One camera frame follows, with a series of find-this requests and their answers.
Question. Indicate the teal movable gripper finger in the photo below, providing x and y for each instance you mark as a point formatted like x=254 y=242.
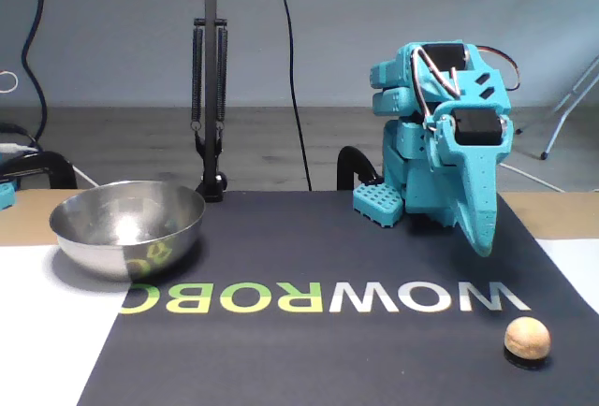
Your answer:
x=479 y=191

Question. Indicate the wooden ball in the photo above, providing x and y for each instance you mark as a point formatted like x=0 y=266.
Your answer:
x=527 y=337

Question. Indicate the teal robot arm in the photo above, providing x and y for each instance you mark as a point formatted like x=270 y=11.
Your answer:
x=402 y=144

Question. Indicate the metal bowl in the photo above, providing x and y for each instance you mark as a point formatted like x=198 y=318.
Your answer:
x=93 y=247

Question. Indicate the white metal stand legs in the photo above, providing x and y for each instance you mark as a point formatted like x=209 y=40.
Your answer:
x=556 y=135

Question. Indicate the white paper sheet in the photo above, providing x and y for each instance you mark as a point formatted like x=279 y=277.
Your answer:
x=37 y=331
x=580 y=275

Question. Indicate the black WOWROBO mat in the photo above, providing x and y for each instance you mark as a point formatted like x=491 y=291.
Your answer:
x=299 y=354

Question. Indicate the black coil spring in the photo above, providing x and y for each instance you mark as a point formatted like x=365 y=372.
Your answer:
x=222 y=78
x=197 y=78

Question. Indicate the large black clamp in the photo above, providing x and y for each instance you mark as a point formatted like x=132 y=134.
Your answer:
x=51 y=163

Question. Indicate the small teal printed part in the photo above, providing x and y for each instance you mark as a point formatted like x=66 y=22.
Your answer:
x=5 y=198

